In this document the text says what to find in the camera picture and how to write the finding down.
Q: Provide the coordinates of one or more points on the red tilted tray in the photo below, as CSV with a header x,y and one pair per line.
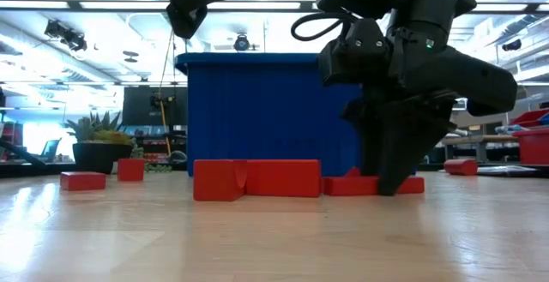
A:
x,y
529,118

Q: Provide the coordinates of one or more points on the black slanted bar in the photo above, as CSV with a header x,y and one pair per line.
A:
x,y
19,152

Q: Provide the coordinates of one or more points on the red foam cylinder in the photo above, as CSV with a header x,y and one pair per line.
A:
x,y
461,167

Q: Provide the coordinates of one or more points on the red foam wedge block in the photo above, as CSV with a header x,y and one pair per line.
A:
x,y
353,172

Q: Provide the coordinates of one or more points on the background shelf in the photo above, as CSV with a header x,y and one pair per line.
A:
x,y
150,142

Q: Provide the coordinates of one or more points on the black ceiling spotlight cluster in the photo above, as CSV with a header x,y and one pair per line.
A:
x,y
66,35

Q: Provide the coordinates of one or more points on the green spiky plant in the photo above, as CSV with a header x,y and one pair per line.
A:
x,y
98,127

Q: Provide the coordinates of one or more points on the red plastic bin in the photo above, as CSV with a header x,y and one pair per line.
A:
x,y
534,147

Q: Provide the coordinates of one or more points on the grey round object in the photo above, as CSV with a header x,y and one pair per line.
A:
x,y
178,157

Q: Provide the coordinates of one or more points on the round black ceiling camera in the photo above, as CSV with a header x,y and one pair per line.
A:
x,y
241,43

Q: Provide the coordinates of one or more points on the black plant pot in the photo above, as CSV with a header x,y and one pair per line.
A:
x,y
103,155

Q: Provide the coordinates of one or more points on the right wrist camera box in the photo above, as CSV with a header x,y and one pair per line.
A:
x,y
356,55

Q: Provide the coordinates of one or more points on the red foam cube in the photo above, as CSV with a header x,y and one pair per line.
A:
x,y
130,169
285,178

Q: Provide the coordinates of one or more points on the pale grey background equipment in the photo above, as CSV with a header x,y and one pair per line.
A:
x,y
510,128

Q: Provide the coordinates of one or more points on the black monitor screen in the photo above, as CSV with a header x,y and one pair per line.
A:
x,y
146,110

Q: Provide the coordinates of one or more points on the red foam flat block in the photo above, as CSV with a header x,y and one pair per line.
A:
x,y
83,181

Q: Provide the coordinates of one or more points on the small red foam block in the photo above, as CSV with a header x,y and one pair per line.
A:
x,y
347,186

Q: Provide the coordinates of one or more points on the grey flat sheet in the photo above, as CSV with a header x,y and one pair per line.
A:
x,y
506,171

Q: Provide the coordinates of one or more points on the red foam arch block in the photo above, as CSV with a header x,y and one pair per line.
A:
x,y
216,180

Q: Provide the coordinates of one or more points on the large blue plastic bin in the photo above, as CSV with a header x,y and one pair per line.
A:
x,y
266,110

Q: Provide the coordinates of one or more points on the black ceiling fixture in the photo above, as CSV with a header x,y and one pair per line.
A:
x,y
511,44

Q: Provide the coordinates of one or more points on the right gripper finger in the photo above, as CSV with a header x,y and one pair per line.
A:
x,y
366,136
412,136

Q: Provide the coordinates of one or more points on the laptop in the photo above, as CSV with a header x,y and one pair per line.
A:
x,y
50,148

